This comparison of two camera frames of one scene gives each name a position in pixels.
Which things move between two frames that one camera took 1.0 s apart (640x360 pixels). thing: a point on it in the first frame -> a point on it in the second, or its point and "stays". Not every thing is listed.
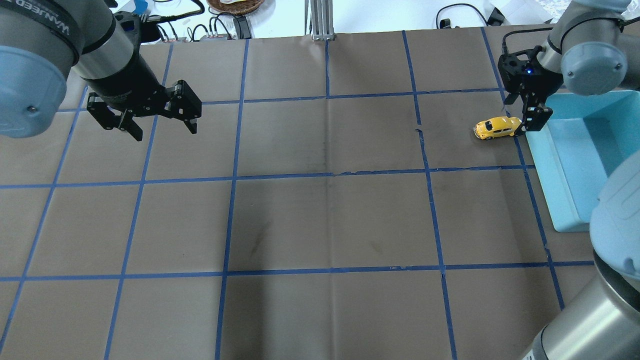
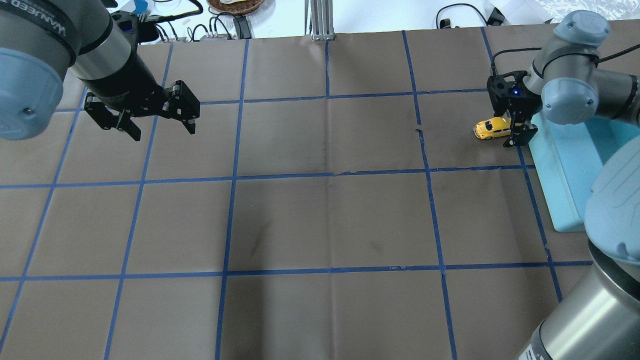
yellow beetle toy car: (496, 127) stays
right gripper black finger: (535, 117) -> (520, 134)
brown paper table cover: (335, 204) stays
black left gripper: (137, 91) stays
